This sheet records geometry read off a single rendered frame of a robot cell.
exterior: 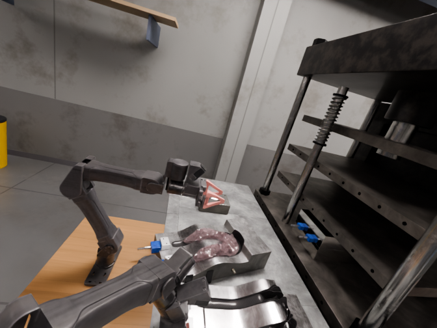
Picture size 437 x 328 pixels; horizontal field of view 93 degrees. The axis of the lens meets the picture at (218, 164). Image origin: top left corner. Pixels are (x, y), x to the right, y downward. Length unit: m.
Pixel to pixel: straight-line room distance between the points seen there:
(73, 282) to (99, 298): 0.59
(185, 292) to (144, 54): 2.78
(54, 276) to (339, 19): 3.60
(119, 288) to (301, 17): 3.24
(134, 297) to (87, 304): 0.08
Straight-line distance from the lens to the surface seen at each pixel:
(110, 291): 0.43
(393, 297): 1.08
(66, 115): 3.46
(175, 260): 0.58
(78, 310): 0.40
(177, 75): 2.98
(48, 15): 3.48
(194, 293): 0.60
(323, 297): 1.28
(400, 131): 1.54
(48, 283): 1.02
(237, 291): 0.91
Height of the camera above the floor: 1.56
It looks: 20 degrees down
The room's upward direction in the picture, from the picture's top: 15 degrees clockwise
